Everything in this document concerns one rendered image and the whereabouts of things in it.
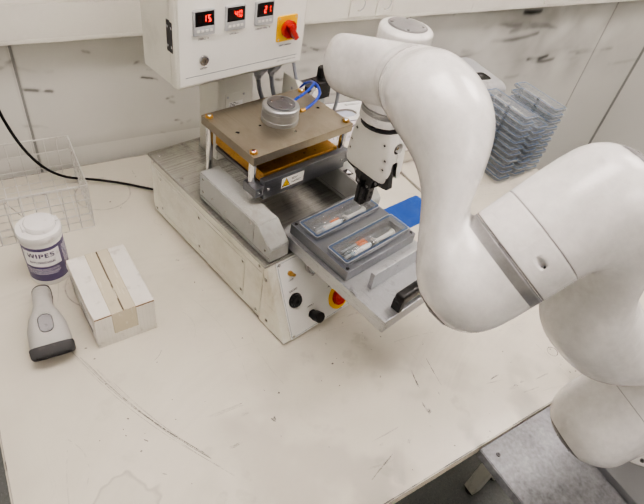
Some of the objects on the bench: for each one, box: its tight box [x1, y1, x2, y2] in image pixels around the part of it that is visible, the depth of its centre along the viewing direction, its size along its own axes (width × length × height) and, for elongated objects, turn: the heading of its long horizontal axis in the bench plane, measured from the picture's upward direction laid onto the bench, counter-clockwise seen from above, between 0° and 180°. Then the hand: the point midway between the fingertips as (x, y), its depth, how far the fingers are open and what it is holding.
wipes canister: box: [14, 212, 69, 285], centre depth 113 cm, size 9×9×15 cm
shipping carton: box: [66, 244, 157, 348], centre depth 110 cm, size 19×13×9 cm
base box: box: [151, 159, 291, 344], centre depth 130 cm, size 54×38×17 cm
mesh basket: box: [0, 135, 96, 250], centre depth 126 cm, size 22×26×13 cm
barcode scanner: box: [27, 284, 76, 362], centre depth 104 cm, size 20×8×8 cm, turn 22°
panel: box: [275, 254, 349, 341], centre depth 117 cm, size 2×30×19 cm, turn 124°
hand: (364, 192), depth 100 cm, fingers closed
